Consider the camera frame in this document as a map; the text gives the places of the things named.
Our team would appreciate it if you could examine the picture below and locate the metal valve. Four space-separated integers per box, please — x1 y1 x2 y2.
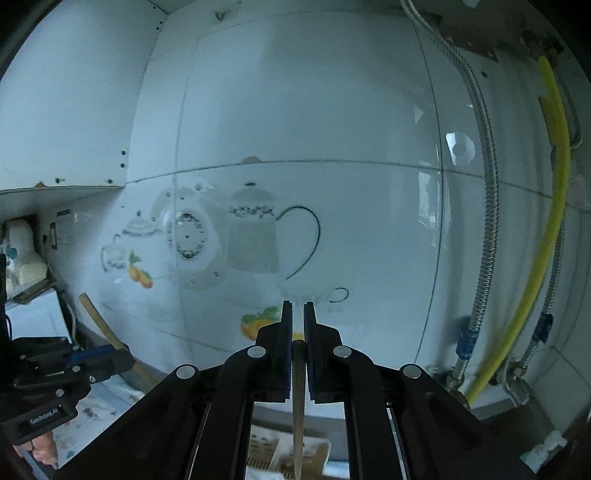
427 364 472 409
501 360 532 407

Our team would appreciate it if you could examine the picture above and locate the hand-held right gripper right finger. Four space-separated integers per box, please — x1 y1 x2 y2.
302 300 541 480

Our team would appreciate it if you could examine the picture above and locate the white appliance with open lid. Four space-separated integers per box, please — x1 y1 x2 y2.
4 288 75 342

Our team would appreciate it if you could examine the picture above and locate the white printed cloth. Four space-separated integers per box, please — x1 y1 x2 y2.
51 369 153 467

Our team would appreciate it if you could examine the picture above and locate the corrugated metal hose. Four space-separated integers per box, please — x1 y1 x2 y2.
399 0 500 407

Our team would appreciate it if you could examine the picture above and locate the white wall cabinet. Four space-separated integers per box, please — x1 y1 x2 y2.
0 0 171 192

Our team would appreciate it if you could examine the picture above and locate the yellow hose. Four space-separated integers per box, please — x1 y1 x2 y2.
466 55 573 402

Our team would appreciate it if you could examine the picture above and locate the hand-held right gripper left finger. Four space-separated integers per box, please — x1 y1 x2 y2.
55 300 295 480

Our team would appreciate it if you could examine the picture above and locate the person's left hand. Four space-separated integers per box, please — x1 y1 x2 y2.
28 434 60 469

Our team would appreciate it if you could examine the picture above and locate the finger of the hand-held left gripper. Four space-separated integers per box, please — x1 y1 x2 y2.
69 345 122 361
85 352 136 385

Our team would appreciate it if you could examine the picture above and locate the braided metal hose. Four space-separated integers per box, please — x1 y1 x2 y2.
519 69 583 374

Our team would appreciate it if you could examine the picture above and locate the white plastic utensil holder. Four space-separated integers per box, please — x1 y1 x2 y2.
245 422 333 480

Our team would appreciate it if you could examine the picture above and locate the white plastic bag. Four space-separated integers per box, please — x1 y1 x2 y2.
2 219 49 296

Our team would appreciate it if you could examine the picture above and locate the white wall label sheet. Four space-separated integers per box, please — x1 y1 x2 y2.
56 210 77 247

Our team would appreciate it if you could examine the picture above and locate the long wooden chopstick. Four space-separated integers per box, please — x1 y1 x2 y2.
78 293 160 391
291 339 308 478

